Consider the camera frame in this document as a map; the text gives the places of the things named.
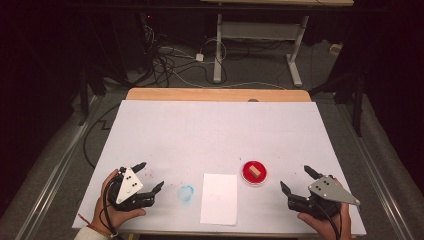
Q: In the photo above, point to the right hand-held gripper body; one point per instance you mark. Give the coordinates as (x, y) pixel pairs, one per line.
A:
(328, 191)

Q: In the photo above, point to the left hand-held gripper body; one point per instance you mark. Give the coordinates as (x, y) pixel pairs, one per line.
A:
(128, 186)

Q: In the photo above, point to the person's right hand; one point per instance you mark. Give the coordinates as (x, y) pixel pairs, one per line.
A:
(320, 228)

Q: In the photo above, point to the person's left hand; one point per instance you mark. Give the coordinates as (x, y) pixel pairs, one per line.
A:
(98, 213)

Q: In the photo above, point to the small wooden stamp block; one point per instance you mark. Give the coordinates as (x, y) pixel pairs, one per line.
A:
(254, 171)

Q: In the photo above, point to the round red ink pad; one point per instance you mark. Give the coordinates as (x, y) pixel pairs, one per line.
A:
(246, 176)

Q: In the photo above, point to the white paper sheet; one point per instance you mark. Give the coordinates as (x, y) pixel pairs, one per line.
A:
(219, 200)

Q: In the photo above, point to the white sleeve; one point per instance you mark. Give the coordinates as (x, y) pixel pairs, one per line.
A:
(86, 235)

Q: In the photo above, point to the white board table cover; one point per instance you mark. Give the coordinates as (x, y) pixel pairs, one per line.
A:
(213, 133)

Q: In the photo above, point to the black metal stand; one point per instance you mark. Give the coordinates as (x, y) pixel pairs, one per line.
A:
(85, 100)
(357, 100)

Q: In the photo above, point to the wooden table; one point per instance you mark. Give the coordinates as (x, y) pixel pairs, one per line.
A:
(200, 94)

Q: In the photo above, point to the white power adapter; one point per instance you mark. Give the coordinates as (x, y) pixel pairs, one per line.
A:
(199, 57)

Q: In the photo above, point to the white power strip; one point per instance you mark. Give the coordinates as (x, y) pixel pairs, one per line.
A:
(335, 49)

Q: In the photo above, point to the metal floor rail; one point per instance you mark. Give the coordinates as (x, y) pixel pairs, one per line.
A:
(56, 166)
(376, 173)

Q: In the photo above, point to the white metal desk frame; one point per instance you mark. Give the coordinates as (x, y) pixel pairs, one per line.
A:
(218, 50)

